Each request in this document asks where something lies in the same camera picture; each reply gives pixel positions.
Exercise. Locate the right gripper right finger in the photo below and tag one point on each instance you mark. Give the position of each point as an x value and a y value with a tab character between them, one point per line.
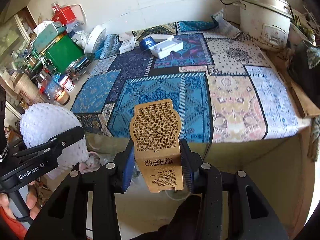
191	163

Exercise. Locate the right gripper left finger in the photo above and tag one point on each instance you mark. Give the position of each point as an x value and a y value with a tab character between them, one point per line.
125	163

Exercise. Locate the white crocheted cover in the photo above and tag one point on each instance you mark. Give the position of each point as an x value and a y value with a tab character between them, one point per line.
42	121

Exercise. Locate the brown cardboard package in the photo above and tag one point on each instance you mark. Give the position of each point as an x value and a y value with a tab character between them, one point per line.
155	129

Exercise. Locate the white foam tray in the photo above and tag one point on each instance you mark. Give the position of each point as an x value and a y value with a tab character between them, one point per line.
163	49

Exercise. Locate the long white box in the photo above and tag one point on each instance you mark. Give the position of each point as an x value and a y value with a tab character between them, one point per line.
159	37

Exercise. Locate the white plastic trash bucket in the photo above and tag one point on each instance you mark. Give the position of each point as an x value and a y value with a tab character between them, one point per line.
179	195

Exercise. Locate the person left hand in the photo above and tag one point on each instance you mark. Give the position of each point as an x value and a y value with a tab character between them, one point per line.
31	202

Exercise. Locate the lit candle jar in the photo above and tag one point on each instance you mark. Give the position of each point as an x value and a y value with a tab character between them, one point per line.
62	97

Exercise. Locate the patterned blue patchwork cloth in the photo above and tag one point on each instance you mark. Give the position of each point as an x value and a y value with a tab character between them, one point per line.
221	84

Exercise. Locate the small white printed box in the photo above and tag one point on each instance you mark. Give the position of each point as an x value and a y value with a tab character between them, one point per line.
127	45

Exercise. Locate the green metal box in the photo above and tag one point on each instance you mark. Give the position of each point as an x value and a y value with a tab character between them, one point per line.
63	53

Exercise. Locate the white round perforated plate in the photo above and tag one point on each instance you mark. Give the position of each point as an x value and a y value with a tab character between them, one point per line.
95	40

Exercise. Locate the teal tissue box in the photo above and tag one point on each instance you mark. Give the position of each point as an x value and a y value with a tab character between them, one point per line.
46	36

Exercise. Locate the black pot with cloth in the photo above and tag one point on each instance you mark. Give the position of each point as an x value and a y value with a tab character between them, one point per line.
304	69

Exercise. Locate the red tin can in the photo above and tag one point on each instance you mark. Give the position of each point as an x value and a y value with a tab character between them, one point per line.
63	14

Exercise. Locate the white rice cooker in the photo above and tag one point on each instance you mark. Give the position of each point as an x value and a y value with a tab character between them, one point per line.
267	21

